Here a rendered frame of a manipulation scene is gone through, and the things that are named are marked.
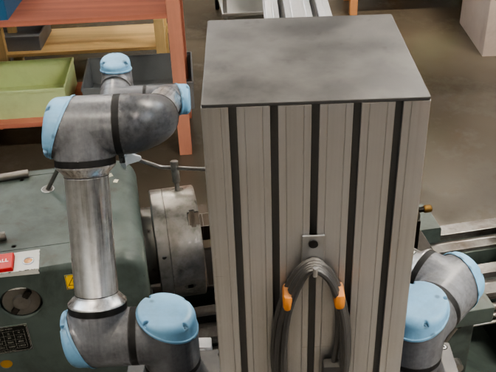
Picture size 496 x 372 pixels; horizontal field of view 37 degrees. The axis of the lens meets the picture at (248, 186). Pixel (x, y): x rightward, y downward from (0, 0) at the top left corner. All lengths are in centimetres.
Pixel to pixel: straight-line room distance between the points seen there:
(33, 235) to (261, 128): 124
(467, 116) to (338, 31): 421
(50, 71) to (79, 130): 366
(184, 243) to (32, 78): 322
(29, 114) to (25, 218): 269
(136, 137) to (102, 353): 43
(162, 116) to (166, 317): 39
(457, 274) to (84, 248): 75
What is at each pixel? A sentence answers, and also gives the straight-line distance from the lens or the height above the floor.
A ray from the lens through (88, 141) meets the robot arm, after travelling 141.
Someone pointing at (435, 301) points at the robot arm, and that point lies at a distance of 152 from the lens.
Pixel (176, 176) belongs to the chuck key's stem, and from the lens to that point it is 209.
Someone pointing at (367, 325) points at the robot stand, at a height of 170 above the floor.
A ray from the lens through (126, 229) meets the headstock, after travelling 196.
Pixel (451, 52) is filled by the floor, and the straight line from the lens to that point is 611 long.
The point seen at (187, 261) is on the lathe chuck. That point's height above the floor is 112.
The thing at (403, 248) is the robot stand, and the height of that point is 182.
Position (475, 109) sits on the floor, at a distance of 528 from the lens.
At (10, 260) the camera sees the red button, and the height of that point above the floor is 127.
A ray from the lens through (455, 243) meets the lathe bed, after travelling 256.
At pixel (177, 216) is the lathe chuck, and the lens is 203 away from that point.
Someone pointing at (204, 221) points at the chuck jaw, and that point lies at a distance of 205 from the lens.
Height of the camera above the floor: 240
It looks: 33 degrees down
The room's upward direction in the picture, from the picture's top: 2 degrees counter-clockwise
